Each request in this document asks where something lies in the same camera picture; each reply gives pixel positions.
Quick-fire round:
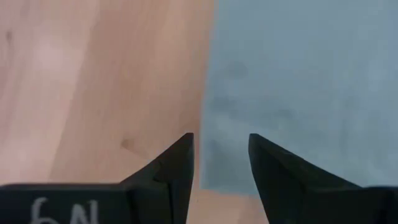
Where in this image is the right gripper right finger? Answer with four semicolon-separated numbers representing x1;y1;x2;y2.
248;133;368;224

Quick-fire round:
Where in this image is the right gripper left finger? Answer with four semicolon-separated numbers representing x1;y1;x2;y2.
119;133;195;224

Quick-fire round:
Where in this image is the teal microfiber towel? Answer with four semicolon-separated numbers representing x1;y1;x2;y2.
198;0;398;196

